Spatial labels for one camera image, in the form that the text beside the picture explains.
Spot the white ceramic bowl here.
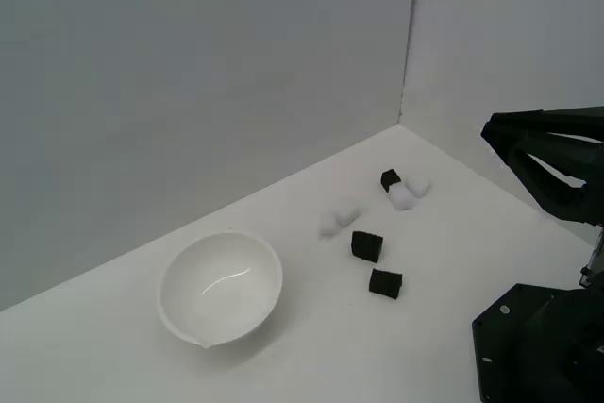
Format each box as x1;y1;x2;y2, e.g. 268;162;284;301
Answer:
158;231;284;350

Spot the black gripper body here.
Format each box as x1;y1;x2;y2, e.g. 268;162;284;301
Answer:
589;142;604;224

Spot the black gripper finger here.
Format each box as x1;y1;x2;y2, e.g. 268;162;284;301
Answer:
480;120;598;224
491;107;604;143

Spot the white foam cube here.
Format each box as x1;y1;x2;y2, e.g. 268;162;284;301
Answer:
404;175;431;199
387;184;420;212
332;198;363;227
318;211;342;240

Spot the small black foam cube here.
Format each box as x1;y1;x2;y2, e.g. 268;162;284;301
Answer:
379;168;403;194

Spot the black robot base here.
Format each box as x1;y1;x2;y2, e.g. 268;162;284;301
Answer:
471;282;604;403

